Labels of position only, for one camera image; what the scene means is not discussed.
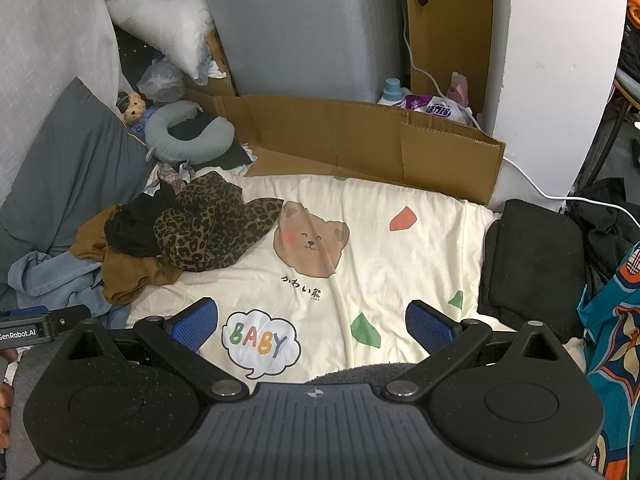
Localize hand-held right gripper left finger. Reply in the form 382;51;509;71
66;296;249;402

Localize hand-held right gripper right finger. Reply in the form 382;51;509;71
384;299;572;402

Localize leopard print pants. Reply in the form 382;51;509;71
152;171;286;273

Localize person's left hand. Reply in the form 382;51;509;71
0;349;19;451

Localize light blue denim garment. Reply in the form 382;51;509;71
7;250;133;331

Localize brown garment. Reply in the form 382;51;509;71
70;204;183;306

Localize cream printed blanket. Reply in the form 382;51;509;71
125;172;586;381

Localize black crumpled garment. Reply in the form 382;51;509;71
104;180;181;257

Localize folded black garment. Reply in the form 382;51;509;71
477;199;593;343

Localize floral cloth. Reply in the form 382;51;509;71
145;160;196;196

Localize black cloth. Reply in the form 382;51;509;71
167;115;256;171

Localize grey neck pillow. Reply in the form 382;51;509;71
144;100;236;163

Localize teal patterned jersey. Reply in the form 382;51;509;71
577;240;640;476

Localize black jacket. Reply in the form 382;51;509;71
565;177;640;301

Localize long folded cardboard sheet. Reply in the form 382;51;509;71
185;87;507;206

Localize purple white detergent bag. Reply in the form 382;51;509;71
400;94;476;123

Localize small teddy bear toy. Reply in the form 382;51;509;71
117;91;151;126

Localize detergent bottle with blue cap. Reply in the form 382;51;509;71
377;78;408;107

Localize pink pouch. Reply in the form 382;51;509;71
446;71;471;108

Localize clear plastic bag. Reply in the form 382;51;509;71
137;59;186;106

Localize small cardboard box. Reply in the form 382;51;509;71
182;30;238;98

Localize white pillow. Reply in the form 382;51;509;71
105;0;216;81

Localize grey suitcase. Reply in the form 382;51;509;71
197;0;408;106

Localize tall cardboard sheet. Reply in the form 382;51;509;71
402;0;493;116

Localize grey chair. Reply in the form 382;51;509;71
612;67;640;111

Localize white cable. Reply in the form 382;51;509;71
402;2;640;211

